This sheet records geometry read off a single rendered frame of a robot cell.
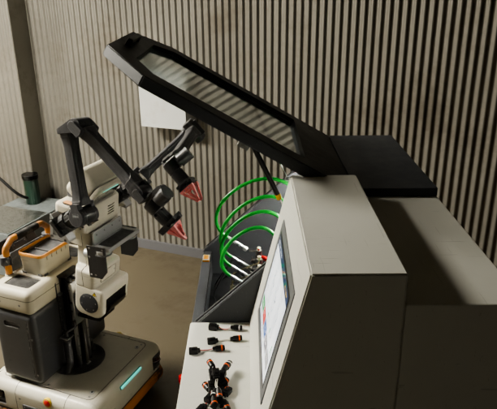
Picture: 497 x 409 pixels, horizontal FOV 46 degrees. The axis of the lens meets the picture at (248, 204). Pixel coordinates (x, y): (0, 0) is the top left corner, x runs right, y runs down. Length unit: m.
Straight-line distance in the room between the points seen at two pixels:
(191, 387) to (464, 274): 0.90
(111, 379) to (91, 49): 2.68
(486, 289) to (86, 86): 3.96
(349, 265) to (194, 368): 0.80
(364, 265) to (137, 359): 2.08
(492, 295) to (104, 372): 2.19
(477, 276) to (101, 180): 1.69
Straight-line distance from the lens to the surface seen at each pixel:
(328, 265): 1.38
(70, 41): 5.00
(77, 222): 2.54
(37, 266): 3.04
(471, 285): 1.54
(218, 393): 1.84
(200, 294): 2.46
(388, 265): 1.40
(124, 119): 4.83
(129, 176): 2.33
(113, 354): 3.34
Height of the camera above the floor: 2.18
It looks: 21 degrees down
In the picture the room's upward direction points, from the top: straight up
